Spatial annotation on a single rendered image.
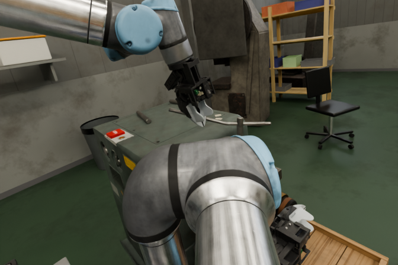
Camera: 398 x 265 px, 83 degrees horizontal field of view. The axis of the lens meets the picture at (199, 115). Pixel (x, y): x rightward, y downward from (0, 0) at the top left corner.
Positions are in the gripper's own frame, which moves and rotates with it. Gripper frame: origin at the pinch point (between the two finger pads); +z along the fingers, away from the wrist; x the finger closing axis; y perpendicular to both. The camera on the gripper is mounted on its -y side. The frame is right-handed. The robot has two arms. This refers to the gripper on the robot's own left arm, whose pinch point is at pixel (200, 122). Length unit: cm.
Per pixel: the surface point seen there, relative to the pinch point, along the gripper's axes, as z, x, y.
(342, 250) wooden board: 50, 11, 33
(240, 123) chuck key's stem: 6.9, 10.9, 4.9
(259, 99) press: 145, 232, -172
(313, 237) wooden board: 50, 10, 24
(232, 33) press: 31, 226, -187
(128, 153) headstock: 5.3, -18.7, -21.3
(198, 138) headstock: 10.7, 2.6, -9.3
